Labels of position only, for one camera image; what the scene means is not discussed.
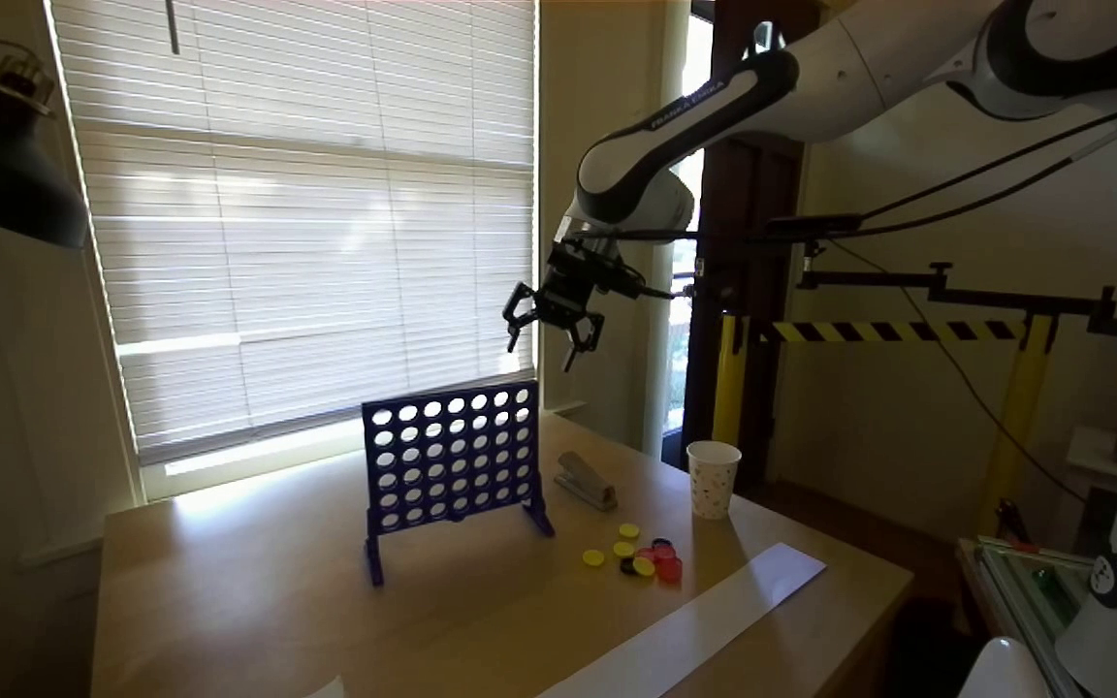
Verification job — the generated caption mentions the white window blinds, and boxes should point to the white window blinds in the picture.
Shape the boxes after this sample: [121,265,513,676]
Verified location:
[52,0,536,460]

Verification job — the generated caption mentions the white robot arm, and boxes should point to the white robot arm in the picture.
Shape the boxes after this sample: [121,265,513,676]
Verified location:
[503,0,1117,698]

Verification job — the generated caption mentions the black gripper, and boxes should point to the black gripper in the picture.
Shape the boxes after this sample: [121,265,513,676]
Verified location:
[503,238,644,372]

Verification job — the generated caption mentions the long white paper strip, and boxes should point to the long white paper strip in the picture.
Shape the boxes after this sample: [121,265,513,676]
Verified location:
[538,542,826,698]

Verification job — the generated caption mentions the yellow black striped barrier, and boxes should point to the yellow black striped barrier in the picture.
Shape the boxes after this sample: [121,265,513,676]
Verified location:
[715,319,1059,538]

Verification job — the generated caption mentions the dark wooden door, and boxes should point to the dark wooden door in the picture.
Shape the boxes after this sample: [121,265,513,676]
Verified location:
[681,135,801,491]

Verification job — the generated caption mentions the white paper cup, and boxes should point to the white paper cup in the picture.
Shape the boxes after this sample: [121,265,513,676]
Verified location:
[688,442,742,520]

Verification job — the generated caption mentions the blue connect four grid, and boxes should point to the blue connect four grid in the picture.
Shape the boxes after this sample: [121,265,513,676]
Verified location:
[360,372,554,586]

